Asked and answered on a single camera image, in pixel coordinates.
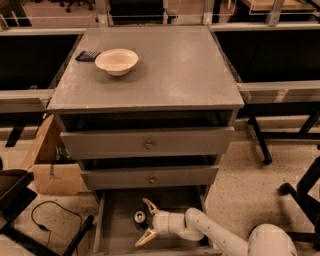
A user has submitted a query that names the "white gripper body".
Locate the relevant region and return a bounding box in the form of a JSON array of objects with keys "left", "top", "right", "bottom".
[{"left": 152, "top": 210, "right": 185, "bottom": 236}]

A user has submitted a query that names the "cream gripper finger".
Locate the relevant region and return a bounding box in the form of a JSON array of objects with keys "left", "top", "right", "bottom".
[
  {"left": 142, "top": 198, "right": 159, "bottom": 215},
  {"left": 135, "top": 228, "right": 157, "bottom": 247}
]

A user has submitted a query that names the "blue pepsi can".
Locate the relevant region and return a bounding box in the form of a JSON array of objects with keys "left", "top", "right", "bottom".
[{"left": 133, "top": 210, "right": 148, "bottom": 231}]

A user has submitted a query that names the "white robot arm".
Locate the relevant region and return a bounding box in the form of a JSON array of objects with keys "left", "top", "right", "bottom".
[{"left": 135, "top": 198, "right": 298, "bottom": 256}]

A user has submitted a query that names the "bottom grey open drawer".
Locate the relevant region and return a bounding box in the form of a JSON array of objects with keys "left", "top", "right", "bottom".
[{"left": 93, "top": 186, "right": 222, "bottom": 256}]

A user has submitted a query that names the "middle grey drawer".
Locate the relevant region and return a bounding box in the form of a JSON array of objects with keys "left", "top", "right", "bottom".
[{"left": 81, "top": 165, "right": 218, "bottom": 190}]

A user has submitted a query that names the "top grey drawer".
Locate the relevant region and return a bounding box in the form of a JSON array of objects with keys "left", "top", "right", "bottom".
[{"left": 61, "top": 127, "right": 234, "bottom": 160}]

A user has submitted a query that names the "grey drawer cabinet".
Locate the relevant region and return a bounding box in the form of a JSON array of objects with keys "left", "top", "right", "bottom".
[{"left": 46, "top": 25, "right": 245, "bottom": 201}]

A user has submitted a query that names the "cardboard box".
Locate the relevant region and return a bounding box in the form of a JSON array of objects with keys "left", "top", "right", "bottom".
[{"left": 21, "top": 115, "right": 83, "bottom": 196}]

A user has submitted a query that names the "black table leg right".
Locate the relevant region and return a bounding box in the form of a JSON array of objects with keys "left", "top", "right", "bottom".
[{"left": 249, "top": 115, "right": 272, "bottom": 165}]

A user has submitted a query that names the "black chair left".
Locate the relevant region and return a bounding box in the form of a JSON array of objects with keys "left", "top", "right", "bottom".
[{"left": 0, "top": 169, "right": 94, "bottom": 256}]

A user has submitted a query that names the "black chair base right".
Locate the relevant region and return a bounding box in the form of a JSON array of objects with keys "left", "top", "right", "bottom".
[{"left": 278, "top": 156, "right": 320, "bottom": 251}]

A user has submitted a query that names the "white bowl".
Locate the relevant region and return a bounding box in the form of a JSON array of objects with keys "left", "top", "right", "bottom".
[{"left": 95, "top": 49, "right": 139, "bottom": 76}]

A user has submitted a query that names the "dark calculator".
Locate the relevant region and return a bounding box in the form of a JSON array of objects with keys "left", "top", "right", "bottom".
[{"left": 76, "top": 51, "right": 100, "bottom": 62}]

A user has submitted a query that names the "distant office chair base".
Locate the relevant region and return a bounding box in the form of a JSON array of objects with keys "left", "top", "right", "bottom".
[{"left": 58, "top": 0, "right": 94, "bottom": 13}]

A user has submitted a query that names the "black cable on floor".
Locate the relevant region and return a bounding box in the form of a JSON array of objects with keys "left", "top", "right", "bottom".
[{"left": 31, "top": 200, "right": 84, "bottom": 256}]

